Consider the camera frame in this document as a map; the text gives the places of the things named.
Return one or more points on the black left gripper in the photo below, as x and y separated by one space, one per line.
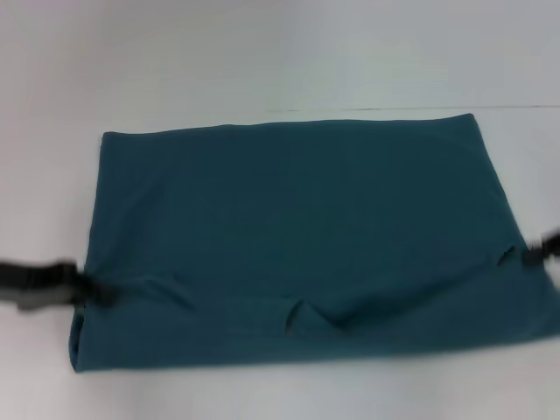
39 284

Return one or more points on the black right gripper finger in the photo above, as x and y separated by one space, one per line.
544 251

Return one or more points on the blue t-shirt with FREE print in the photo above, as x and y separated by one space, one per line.
284 219

